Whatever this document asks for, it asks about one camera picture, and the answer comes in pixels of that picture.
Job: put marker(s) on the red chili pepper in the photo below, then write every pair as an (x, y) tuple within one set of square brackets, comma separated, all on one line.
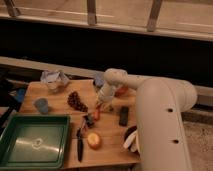
[(96, 114)]

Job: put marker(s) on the dark purple bowl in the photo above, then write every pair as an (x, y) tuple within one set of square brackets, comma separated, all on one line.
[(129, 131)]

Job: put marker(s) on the black handled knife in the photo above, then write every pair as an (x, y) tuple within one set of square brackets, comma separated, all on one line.
[(80, 144)]

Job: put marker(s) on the orange fruit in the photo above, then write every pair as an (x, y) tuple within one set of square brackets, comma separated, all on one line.
[(94, 140)]

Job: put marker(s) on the bunch of dark grapes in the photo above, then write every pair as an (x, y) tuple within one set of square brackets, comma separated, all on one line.
[(75, 102)]

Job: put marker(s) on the wooden board table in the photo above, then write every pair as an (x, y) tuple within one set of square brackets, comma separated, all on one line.
[(111, 151)]

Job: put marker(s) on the green plastic tray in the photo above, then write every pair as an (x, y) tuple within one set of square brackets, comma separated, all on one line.
[(34, 142)]

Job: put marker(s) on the small dark toy object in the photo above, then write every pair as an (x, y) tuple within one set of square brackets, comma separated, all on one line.
[(89, 120)]

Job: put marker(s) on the red bowl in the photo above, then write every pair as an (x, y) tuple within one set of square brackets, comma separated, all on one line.
[(121, 91)]

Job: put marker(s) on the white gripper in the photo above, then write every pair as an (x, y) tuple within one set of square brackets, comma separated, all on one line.
[(106, 94)]

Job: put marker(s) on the black rectangular block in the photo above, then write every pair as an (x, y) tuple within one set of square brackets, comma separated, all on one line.
[(123, 116)]

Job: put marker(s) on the blue plastic cup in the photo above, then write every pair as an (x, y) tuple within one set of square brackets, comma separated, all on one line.
[(41, 104)]

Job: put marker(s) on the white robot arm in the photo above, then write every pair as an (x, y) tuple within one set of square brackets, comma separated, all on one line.
[(159, 103)]

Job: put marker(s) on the banana peel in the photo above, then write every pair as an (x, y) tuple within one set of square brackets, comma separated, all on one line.
[(132, 142)]

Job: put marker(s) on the small blue cup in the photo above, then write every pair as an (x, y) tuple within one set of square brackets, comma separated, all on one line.
[(98, 81)]

